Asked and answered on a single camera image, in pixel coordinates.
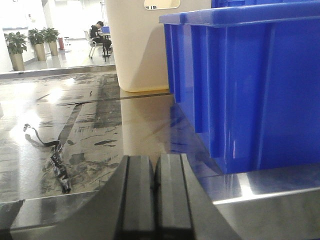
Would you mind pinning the potted plant middle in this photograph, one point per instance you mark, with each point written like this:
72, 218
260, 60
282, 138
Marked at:
37, 38

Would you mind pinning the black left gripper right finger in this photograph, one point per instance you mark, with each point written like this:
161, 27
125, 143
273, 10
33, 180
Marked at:
184, 210

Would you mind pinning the potted plant right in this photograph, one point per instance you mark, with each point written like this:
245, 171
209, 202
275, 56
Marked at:
50, 36

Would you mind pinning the potted plant left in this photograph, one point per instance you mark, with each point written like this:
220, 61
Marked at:
16, 44

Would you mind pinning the beige plastic container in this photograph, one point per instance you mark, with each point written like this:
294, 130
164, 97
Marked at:
138, 40

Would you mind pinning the blue target bin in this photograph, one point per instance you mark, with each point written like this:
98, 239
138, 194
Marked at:
248, 80

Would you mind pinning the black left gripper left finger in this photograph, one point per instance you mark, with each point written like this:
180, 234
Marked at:
123, 209

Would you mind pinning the potted plant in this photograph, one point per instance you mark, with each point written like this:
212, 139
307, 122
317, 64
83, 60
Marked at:
16, 44
37, 38
50, 36

